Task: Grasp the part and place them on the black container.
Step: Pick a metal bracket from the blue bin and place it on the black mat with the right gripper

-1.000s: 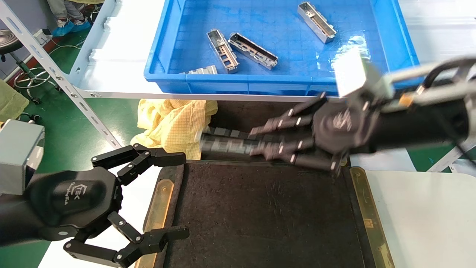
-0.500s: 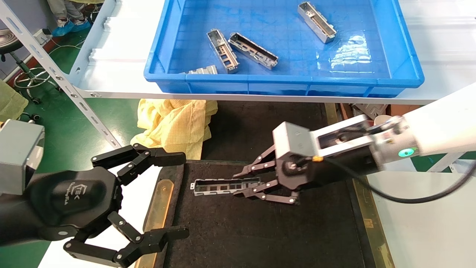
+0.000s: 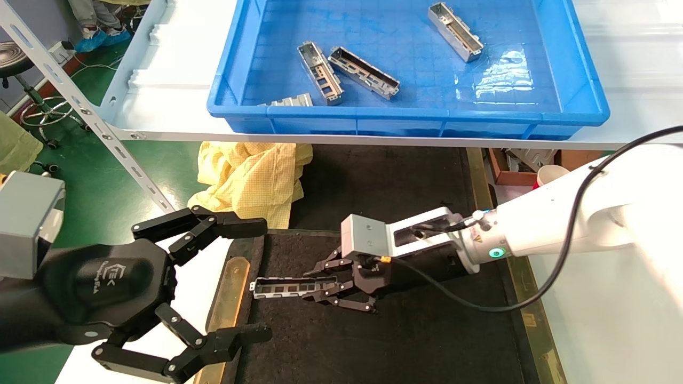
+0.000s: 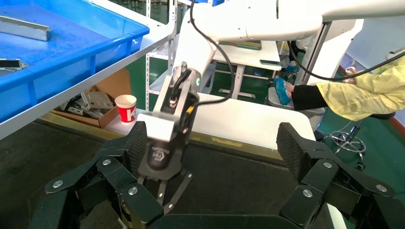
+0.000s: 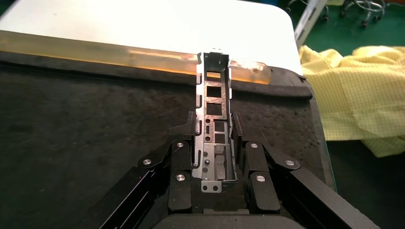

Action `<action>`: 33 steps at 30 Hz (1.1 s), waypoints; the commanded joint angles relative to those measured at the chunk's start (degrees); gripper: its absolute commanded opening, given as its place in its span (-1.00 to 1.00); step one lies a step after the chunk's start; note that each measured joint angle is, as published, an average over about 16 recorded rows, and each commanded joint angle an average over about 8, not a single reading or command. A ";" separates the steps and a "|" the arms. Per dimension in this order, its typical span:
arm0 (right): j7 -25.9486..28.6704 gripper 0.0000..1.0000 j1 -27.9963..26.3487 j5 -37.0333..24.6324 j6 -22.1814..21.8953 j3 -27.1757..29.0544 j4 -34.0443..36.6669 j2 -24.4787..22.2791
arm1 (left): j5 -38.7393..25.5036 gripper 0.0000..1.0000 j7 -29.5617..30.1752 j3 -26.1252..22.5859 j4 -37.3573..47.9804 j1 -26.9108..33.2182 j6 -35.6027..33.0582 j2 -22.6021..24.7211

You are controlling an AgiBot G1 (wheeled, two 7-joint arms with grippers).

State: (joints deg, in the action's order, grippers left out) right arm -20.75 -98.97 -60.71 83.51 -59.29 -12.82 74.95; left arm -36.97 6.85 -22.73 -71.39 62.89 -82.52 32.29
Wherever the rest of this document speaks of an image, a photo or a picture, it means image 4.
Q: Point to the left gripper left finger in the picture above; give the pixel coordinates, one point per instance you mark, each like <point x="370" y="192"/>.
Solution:
<point x="95" y="189"/>

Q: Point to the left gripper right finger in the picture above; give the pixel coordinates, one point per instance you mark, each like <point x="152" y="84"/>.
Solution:
<point x="332" y="189"/>

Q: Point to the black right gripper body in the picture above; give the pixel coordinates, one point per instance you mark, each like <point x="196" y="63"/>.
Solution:
<point x="161" y="161"/>

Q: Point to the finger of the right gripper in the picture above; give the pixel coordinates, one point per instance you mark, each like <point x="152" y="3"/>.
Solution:
<point x="161" y="192"/>
<point x="178" y="192"/>

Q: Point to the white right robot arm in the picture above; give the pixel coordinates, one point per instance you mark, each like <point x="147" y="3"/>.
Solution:
<point x="253" y="19"/>

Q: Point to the silver metal housing part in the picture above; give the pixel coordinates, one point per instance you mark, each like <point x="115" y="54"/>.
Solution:
<point x="11" y="64"/>
<point x="25" y="29"/>

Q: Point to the bystander bare hand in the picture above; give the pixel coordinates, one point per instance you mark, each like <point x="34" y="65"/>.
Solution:
<point x="351" y="75"/>

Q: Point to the red and white paper cup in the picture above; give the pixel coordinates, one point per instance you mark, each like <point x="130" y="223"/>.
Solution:
<point x="126" y="110"/>

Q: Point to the white plastic seat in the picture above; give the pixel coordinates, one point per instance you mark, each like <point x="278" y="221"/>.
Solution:
<point x="313" y="112"/>

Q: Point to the black stool chrome base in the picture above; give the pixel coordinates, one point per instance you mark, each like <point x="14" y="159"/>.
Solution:
<point x="383" y="116"/>

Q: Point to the brown cardboard box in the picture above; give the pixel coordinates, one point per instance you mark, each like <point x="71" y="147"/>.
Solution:
<point x="110" y="85"/>

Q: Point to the black trouser leg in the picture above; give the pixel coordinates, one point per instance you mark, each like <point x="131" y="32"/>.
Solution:
<point x="307" y="97"/>

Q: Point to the person in yellow coat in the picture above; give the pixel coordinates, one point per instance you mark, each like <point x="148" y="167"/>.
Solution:
<point x="364" y="94"/>

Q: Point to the blue shoe cover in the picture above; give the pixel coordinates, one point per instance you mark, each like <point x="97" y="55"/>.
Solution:
<point x="282" y="90"/>

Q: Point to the white background work table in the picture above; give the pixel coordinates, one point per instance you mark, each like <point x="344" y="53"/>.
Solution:
<point x="246" y="55"/>

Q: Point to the dark green flat box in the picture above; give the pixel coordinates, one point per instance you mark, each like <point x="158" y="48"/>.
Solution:
<point x="240" y="45"/>

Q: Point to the blue plastic bin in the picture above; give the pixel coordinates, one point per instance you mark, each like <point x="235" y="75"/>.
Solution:
<point x="79" y="47"/>

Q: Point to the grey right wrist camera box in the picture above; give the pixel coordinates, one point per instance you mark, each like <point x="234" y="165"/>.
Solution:
<point x="158" y="126"/>

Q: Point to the grey metal bracket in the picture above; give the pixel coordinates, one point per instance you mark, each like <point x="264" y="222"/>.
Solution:
<point x="79" y="111"/>
<point x="98" y="100"/>

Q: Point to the white perforated rack post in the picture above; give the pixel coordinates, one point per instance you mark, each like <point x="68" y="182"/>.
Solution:
<point x="148" y="79"/>

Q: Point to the white perforated shelf post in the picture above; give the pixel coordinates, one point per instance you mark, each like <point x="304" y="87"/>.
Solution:
<point x="173" y="19"/>

